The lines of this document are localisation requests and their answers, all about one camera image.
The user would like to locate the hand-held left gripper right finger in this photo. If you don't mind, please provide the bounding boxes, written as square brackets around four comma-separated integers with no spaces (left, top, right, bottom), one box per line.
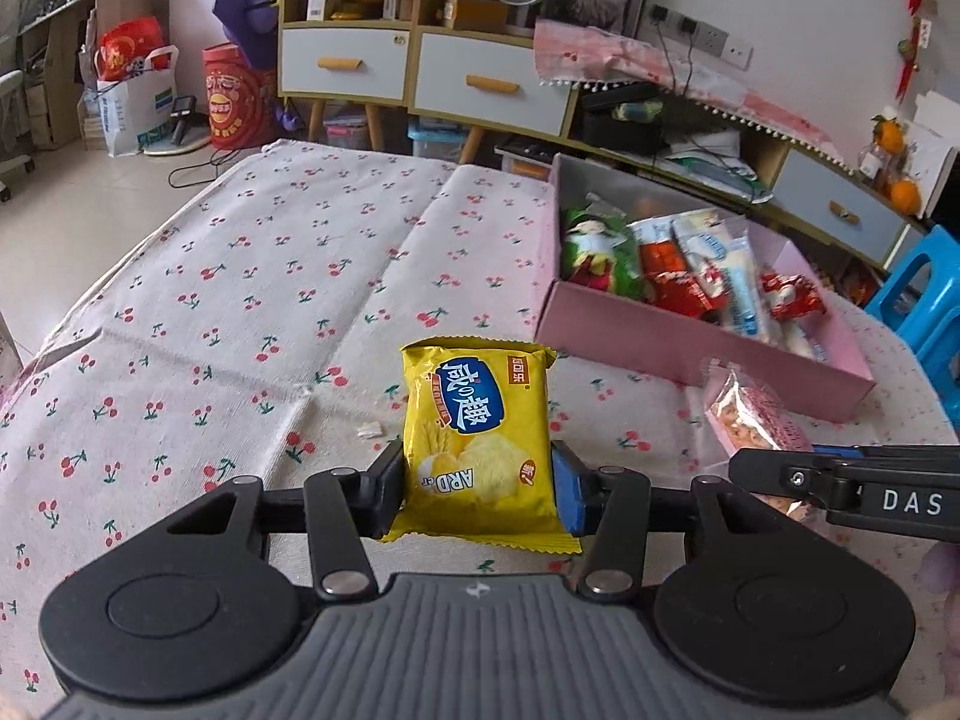
[551,441,800,602]

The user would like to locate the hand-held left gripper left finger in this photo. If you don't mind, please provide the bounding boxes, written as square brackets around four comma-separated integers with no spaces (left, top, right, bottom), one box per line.
[161,439,410,602]

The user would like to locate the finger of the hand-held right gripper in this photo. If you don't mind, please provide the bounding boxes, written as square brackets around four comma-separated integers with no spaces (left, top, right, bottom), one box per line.
[727,448,863,517]
[812,444,960,464]

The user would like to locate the pink clear snack packet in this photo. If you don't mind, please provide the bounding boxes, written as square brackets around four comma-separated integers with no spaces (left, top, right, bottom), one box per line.
[705,360,818,518]

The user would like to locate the yellow biscuit packet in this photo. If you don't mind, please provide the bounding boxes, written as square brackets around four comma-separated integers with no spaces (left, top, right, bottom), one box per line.
[379,340,582,557]

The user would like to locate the small blue white packet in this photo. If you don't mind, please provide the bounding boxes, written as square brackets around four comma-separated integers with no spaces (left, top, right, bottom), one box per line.
[784,319,830,361]

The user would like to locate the pink cardboard box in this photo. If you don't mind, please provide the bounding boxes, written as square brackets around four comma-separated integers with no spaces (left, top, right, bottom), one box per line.
[534,152,877,421]

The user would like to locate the red snack packet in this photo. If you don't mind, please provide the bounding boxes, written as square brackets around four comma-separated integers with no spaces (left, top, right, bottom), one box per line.
[759,270,826,323]
[649,270,725,320]

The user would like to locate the white blue-print snack packet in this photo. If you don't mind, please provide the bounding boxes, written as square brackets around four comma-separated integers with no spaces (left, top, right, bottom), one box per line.
[696,232,786,347]

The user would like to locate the green snack packet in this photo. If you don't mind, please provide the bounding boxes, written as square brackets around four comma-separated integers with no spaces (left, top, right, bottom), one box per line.
[561,206,646,301]

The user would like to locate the blue plastic stool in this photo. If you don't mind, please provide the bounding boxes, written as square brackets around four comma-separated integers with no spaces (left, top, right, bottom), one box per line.
[862,225,960,428]

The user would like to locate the cherry-print tablecloth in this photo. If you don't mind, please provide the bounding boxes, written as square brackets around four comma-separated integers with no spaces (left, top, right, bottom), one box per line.
[0,136,960,698]

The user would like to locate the grey-blue cabinet drawer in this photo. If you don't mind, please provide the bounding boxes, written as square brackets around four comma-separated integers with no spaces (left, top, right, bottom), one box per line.
[772,144,908,265]

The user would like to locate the black microwave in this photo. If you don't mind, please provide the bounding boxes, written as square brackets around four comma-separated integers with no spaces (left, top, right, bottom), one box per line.
[930,157,960,222]

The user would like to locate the stack of papers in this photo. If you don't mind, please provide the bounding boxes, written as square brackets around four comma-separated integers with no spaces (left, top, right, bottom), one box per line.
[664,127,773,203]

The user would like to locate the black-lid storage box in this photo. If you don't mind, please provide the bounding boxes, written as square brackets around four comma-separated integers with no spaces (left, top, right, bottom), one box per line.
[495,136,556,181]

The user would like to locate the white foam box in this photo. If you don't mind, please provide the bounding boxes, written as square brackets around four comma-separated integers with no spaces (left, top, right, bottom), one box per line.
[911,90,960,137]

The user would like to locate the clear blue-lid storage box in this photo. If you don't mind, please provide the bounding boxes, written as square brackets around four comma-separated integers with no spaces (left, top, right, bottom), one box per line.
[407,116,470,162]

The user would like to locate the clear grey storage box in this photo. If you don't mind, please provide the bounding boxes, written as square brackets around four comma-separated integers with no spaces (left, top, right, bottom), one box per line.
[324,116,372,151]

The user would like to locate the black storage box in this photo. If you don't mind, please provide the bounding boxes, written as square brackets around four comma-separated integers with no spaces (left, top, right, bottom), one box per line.
[581,82,668,155]

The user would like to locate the pale printed cloth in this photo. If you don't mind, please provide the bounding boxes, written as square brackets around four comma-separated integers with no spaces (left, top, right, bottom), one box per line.
[0,315,23,391]

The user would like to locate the white round floor stand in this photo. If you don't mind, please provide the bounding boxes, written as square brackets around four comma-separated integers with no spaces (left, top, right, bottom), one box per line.
[142,94,211,157]

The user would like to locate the white cabinet drawer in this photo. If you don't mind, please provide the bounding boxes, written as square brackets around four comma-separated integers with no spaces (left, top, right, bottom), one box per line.
[279,26,412,102]
[412,30,572,140]

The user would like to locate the red printed gift bag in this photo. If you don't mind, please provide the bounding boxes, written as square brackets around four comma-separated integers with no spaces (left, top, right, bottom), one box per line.
[201,43,280,151]

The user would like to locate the red hanging ornament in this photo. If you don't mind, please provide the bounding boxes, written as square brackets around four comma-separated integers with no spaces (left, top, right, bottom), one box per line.
[896,0,938,102]

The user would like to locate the pink printed cloth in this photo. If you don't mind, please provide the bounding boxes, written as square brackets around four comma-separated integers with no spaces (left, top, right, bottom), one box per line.
[532,19,833,158]

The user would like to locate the white shopping bag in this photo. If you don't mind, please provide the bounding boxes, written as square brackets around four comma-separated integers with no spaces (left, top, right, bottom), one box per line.
[94,45,181,158]

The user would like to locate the brown cardboard box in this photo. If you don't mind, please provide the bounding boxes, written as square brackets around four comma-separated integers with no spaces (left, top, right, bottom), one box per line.
[444,0,511,32]

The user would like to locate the purple plush toy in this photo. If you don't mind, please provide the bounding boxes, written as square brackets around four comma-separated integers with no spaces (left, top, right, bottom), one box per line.
[212,0,282,68]

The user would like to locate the red plastic bag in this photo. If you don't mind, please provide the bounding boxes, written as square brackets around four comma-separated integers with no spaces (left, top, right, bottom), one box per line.
[97,15,162,82]

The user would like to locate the wooden shelving unit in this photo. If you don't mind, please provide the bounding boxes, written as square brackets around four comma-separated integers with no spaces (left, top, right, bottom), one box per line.
[0,0,177,151]

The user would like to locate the black floor cable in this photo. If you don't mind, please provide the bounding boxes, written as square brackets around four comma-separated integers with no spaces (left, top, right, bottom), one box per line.
[166,146,256,188]

